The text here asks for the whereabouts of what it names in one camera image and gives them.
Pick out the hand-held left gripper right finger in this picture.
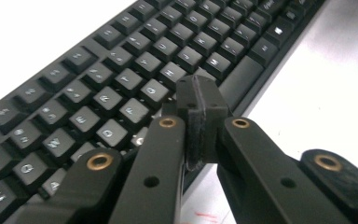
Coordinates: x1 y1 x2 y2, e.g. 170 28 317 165
195 75 231 166

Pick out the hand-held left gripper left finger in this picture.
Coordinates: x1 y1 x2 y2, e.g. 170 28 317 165
161 74 205 172

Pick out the black computer keyboard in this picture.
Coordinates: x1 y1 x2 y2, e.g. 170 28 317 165
0 0 328 224

